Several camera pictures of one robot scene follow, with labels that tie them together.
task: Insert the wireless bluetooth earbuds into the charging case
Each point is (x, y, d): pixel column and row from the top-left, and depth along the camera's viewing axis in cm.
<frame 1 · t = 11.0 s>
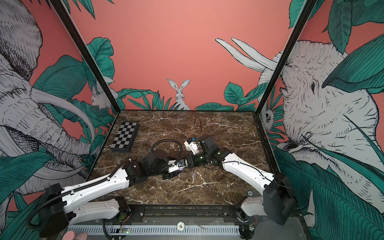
left hand: (180, 163, 75), fingers open
right hand: (180, 164, 73), fingers open
black white checkerboard: (125, 138, 102), point 3 cm above the table

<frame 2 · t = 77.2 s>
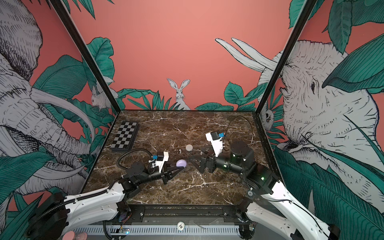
left hand: (181, 166, 66), fingers closed
right hand: (194, 154, 57), fingers open
the named things where they were.

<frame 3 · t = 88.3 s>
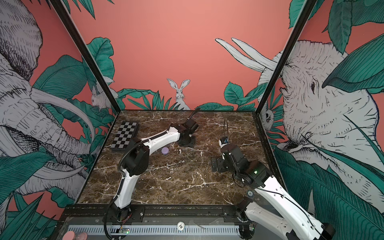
left hand: (192, 142, 94), fingers open
right hand: (218, 156, 71), fingers open
the named things where they were.

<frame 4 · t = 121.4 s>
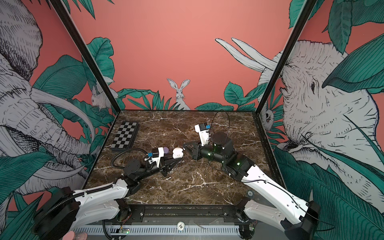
left hand: (179, 156, 67), fingers closed
right hand: (181, 146, 62), fingers closed
the named things where they were.

